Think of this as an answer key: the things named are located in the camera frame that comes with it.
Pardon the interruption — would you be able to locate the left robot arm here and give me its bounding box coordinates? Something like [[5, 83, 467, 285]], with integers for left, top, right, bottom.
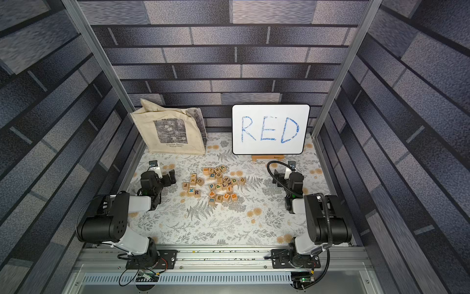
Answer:
[[76, 170, 177, 270]]

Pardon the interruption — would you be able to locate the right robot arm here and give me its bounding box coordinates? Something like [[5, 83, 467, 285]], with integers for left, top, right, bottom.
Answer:
[[266, 160, 352, 269]]

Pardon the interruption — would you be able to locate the whiteboard with RED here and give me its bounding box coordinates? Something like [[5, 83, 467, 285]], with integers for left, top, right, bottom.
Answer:
[[232, 104, 310, 155]]

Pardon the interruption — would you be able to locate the wooden whiteboard stand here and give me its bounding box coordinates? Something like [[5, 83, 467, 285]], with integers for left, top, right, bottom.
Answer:
[[252, 155, 276, 162]]

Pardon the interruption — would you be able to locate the beige canvas tote bag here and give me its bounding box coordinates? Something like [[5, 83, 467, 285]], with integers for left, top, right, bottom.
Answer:
[[131, 99, 207, 156]]

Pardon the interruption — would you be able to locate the floral table mat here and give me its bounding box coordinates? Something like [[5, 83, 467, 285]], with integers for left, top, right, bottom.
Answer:
[[128, 133, 307, 246]]

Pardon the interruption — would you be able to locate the black corrugated cable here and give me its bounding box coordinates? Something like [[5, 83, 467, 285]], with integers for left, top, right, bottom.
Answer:
[[267, 160, 294, 196]]

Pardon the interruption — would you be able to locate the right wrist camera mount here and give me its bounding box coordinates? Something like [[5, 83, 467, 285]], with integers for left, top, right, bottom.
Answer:
[[284, 160, 296, 180]]

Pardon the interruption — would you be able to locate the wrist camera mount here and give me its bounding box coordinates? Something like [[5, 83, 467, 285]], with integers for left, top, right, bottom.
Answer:
[[148, 160, 163, 178], [284, 160, 296, 180]]

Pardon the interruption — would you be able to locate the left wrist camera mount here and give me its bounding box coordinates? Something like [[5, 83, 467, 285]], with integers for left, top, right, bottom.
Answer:
[[148, 160, 163, 178]]

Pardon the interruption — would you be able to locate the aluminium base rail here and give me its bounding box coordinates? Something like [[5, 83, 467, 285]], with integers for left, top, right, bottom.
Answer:
[[72, 245, 373, 273]]

